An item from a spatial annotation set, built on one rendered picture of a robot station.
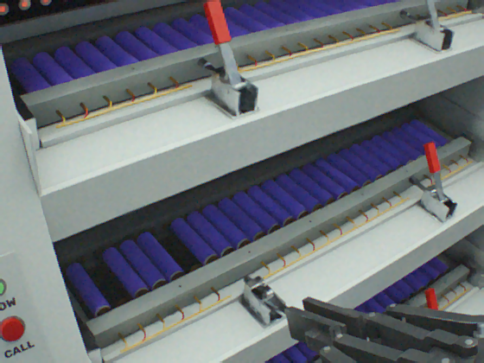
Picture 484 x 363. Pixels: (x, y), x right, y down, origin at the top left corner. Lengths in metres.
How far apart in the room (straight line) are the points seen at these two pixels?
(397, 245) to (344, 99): 0.20
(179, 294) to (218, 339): 0.05
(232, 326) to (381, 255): 0.19
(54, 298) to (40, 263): 0.03
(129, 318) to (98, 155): 0.17
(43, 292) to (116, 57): 0.22
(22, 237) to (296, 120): 0.25
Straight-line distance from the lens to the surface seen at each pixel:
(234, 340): 0.56
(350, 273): 0.64
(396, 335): 0.47
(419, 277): 0.91
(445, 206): 0.72
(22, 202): 0.41
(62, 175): 0.43
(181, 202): 0.66
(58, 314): 0.45
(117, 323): 0.54
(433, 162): 0.72
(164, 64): 0.51
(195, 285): 0.57
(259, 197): 0.68
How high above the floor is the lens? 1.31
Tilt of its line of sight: 23 degrees down
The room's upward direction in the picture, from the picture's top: 8 degrees counter-clockwise
